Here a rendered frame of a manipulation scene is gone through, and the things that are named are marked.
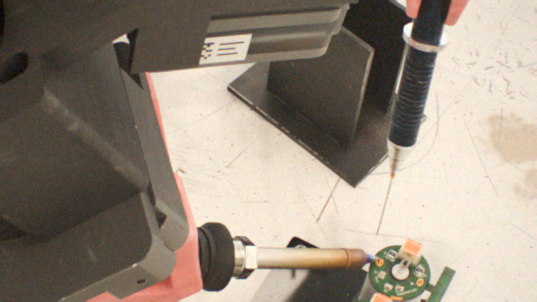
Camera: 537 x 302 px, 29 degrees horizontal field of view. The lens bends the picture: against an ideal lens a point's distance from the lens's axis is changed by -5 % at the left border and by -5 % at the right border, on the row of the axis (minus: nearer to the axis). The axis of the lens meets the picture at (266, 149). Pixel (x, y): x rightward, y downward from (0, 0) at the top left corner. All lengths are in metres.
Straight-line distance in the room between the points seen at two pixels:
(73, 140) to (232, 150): 0.28
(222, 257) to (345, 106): 0.15
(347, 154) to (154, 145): 0.24
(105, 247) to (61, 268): 0.01
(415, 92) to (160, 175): 0.12
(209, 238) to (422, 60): 0.09
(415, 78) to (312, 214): 0.15
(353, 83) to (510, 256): 0.11
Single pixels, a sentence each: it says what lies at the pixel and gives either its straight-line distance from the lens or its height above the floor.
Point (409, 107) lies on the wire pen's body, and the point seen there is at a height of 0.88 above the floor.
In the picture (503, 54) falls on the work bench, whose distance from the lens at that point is 0.59.
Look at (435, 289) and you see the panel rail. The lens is 0.42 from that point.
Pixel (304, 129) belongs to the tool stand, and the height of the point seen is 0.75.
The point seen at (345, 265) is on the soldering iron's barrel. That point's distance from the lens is 0.41.
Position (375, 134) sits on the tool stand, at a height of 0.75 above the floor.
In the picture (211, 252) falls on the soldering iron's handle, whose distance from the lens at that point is 0.37.
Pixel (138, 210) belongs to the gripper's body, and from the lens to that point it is 0.27.
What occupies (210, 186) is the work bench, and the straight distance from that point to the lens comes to 0.51.
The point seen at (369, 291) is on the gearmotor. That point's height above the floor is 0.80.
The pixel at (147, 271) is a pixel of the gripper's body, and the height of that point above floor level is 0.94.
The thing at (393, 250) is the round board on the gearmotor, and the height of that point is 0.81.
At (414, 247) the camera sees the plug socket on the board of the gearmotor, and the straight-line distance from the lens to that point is 0.42.
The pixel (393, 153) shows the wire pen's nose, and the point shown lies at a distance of 0.39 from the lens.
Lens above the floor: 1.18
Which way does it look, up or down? 54 degrees down
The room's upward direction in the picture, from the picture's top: 8 degrees clockwise
